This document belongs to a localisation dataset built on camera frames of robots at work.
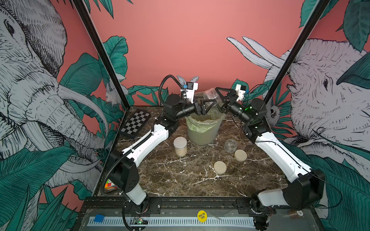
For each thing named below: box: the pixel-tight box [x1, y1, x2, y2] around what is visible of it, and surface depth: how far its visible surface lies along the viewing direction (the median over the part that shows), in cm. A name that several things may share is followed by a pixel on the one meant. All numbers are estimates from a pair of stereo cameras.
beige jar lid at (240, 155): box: [234, 149, 248, 163], surface depth 95 cm
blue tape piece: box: [94, 214, 106, 223], surface depth 71 cm
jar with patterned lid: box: [172, 136, 188, 158], surface depth 88 cm
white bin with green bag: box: [185, 107, 227, 146], surface depth 81 cm
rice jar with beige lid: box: [223, 138, 238, 154], surface depth 97 cm
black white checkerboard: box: [119, 109, 152, 140], surface depth 107 cm
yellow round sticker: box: [197, 209, 208, 223], surface depth 73 cm
